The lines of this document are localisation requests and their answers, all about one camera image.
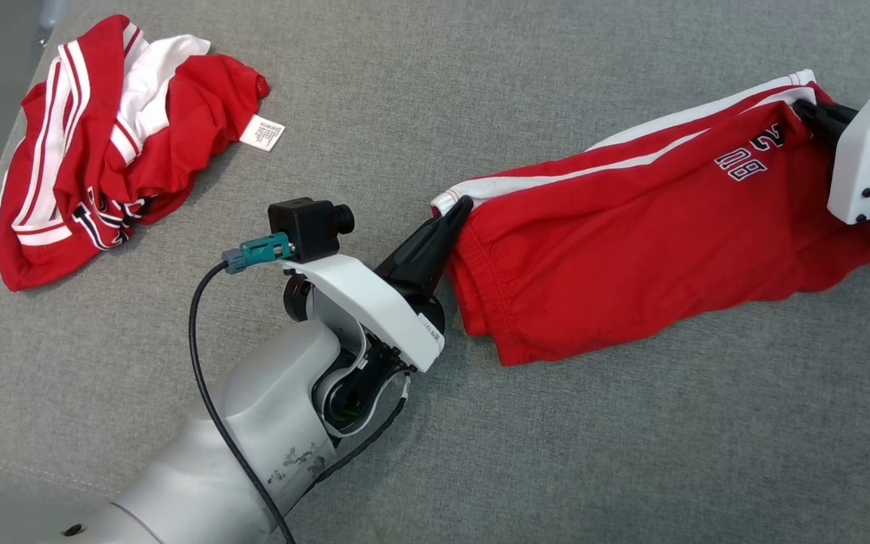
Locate red and white basketball jersey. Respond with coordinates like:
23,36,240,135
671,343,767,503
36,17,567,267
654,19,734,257
0,14,286,292

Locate red shorts with white stripes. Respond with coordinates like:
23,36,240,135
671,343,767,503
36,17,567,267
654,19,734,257
431,70,870,367

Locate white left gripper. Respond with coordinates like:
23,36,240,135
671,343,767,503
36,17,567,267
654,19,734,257
284,194,476,374

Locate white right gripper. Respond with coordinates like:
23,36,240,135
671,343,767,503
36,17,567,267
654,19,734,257
793,78,870,226

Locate black cable with teal connector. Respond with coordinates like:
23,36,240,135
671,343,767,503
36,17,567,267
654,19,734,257
188,233,297,544

